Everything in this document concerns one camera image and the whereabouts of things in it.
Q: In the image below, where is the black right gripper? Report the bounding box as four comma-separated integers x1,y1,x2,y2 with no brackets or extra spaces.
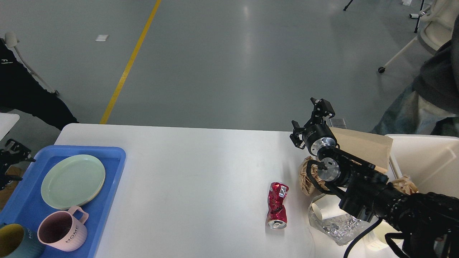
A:
290,97,337,156

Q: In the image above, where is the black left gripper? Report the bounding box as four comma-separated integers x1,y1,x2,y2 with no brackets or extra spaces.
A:
0,139,36,190

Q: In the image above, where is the light green plate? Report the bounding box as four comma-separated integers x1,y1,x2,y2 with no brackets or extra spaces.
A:
41,154,105,210

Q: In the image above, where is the pink mug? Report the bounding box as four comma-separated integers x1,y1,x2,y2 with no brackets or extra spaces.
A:
37,206,89,252

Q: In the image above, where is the teal mug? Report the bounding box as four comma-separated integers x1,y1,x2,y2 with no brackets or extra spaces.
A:
0,223,45,258

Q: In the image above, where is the crushed red soda can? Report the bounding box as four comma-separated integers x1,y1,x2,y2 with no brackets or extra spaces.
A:
266,182,289,230

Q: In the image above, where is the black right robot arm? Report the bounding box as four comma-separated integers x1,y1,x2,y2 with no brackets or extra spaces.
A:
290,98,459,258

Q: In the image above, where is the blue plastic tray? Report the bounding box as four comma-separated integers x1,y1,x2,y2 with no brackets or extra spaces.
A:
0,145,126,258

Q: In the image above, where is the pink plate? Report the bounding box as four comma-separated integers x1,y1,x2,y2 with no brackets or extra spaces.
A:
48,168,105,210

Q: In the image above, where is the person in black clothes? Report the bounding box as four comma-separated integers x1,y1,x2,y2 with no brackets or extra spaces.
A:
0,42,78,130

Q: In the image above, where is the brown paper bag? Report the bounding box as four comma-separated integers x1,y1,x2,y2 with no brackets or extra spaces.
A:
330,127,393,173

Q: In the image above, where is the white paper cup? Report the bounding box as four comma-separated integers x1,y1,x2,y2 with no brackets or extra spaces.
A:
311,198,346,220
372,221,400,245

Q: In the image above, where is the crumpled clear plastic wrap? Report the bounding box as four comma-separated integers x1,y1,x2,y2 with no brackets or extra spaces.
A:
308,194,370,245

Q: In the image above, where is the person in grey hoodie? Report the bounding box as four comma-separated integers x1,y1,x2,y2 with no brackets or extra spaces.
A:
371,18,459,137

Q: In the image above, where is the white paper cup lower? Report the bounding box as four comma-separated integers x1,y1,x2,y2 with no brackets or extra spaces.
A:
372,221,400,245

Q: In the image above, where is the white plastic bin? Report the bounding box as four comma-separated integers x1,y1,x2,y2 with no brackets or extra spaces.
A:
388,134,459,198

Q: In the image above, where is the black tripod stand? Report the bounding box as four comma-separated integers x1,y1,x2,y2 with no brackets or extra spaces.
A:
410,0,425,34

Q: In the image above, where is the white office chair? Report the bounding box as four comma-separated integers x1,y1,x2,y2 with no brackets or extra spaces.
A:
378,0,459,74

